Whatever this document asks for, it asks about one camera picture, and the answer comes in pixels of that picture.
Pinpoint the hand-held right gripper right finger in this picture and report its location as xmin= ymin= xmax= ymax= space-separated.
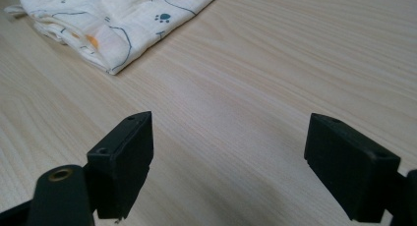
xmin=303 ymin=112 xmax=402 ymax=224

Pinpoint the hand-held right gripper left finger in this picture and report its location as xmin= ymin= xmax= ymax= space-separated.
xmin=86 ymin=110 xmax=154 ymax=220

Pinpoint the white printed cloth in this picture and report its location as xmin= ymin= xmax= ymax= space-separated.
xmin=3 ymin=0 xmax=217 ymax=76

